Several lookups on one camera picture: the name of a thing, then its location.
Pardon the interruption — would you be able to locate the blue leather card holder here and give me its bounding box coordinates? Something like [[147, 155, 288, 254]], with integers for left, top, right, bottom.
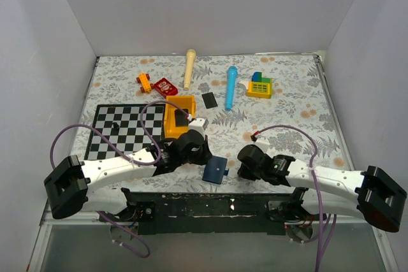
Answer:
[[202, 156, 229, 185]]

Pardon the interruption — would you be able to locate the black credit card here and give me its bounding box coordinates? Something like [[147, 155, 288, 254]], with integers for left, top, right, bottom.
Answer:
[[201, 92, 218, 109]]

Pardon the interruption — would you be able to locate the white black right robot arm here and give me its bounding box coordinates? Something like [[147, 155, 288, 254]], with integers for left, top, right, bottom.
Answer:
[[237, 145, 407, 233]]

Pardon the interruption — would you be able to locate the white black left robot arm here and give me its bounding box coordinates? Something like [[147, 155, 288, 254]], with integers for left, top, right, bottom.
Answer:
[[44, 130, 212, 221]]

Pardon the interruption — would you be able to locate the yellow plastic bin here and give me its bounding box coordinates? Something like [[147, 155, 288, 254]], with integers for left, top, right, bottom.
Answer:
[[164, 96, 196, 138]]

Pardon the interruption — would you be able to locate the red owl toy block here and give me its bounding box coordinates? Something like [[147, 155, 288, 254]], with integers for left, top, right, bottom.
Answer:
[[154, 78, 179, 99]]

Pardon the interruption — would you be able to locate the black silver chessboard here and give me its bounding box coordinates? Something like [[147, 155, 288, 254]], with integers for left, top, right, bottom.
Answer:
[[84, 104, 165, 161]]

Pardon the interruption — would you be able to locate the yellow toy brick car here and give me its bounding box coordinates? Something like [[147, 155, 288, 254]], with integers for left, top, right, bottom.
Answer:
[[136, 73, 154, 93]]

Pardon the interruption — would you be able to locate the yellow green toy brick house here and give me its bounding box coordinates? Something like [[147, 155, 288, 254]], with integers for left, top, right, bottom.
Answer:
[[238, 72, 273, 99]]

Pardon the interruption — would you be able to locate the black chess piece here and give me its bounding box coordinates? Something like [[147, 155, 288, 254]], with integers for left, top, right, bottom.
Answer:
[[112, 122, 120, 130]]

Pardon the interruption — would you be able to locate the blue toy microphone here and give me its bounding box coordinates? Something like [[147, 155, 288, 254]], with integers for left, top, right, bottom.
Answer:
[[224, 66, 238, 111]]

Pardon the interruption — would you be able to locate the cream toy microphone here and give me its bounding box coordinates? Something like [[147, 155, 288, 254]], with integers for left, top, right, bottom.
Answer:
[[183, 49, 196, 90]]

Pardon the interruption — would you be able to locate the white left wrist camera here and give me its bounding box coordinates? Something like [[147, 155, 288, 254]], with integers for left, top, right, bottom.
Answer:
[[188, 117, 208, 135]]

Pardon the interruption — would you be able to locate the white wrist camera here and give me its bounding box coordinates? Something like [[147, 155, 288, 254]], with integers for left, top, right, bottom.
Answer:
[[251, 134, 270, 154], [188, 117, 208, 135]]

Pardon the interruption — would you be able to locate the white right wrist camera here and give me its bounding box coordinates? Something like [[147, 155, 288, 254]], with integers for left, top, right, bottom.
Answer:
[[251, 134, 270, 154]]

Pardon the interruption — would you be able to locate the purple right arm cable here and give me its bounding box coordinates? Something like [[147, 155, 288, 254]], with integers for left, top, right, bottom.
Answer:
[[251, 124, 337, 272]]

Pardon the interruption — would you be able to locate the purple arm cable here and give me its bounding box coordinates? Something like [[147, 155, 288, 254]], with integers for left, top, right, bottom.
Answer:
[[50, 99, 195, 259], [251, 124, 337, 272]]

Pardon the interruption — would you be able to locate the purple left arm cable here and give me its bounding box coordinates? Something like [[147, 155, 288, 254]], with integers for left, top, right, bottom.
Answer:
[[50, 99, 195, 259]]

